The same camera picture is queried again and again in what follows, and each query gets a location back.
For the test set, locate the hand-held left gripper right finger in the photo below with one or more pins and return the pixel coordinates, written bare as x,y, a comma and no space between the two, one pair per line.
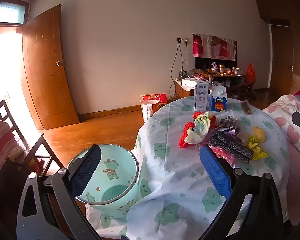
215,172

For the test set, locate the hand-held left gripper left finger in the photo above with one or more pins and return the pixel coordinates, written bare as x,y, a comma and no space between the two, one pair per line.
86,170

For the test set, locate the pink clear plastic bag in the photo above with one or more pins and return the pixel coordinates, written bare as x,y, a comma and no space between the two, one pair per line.
225,156

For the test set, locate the mint green printed bin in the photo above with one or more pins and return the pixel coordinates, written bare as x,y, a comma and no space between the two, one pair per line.
115,180

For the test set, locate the black patterned wrapper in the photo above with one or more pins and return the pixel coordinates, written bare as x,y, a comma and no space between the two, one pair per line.
230,145

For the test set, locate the purple foil wrapper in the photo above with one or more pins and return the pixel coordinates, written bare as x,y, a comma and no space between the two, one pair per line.
230,131

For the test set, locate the red foam net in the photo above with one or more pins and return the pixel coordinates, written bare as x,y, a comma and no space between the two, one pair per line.
183,137

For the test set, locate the white green plastic bag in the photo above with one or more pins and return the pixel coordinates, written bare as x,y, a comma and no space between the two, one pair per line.
200,127

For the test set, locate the grey checkered wrapper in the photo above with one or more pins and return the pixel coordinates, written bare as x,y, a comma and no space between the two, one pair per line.
228,122

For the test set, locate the red plastic bag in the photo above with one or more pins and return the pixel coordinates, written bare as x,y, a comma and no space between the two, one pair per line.
197,115

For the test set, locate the pink floral blanket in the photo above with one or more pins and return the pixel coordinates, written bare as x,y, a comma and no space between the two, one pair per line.
285,120

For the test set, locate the white green printed tablecloth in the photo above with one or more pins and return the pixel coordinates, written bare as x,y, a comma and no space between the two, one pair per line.
170,165

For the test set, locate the dark wooden door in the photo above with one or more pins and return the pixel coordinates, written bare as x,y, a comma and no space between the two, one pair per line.
280,60

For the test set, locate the orange-red plastic bag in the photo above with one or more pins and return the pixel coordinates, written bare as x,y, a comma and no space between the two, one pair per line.
250,74

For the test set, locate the wooden television stand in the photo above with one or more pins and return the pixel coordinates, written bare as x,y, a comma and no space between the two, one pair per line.
240,87

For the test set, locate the blue gable-top carton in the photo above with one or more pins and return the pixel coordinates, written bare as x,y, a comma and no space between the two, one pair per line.
218,101

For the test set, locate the tall white milk carton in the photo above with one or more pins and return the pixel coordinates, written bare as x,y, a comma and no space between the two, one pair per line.
200,97

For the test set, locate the white mug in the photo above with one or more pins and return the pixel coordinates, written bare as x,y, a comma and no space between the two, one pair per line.
237,71

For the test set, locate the white paper bag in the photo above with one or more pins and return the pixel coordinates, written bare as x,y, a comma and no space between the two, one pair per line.
148,110

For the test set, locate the dark wooden chair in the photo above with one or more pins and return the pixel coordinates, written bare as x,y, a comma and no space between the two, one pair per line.
13,122

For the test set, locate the red striped cloth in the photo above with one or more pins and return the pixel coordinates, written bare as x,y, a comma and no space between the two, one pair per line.
0,150

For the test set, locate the white flat box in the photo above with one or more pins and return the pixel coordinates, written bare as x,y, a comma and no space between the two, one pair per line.
190,82

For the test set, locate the red gift box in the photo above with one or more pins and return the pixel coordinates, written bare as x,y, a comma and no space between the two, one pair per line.
155,97

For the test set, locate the black television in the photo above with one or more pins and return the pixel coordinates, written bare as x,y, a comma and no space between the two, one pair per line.
202,63

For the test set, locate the brass door knob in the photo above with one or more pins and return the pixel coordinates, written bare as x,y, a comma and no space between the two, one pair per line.
58,63

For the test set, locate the red patterned cover cloth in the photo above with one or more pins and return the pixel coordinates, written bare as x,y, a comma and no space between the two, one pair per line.
212,46

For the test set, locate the frosted transom window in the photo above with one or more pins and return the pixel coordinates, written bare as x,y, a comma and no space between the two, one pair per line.
11,12

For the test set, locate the wall socket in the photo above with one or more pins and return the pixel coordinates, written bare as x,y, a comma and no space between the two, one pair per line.
182,40

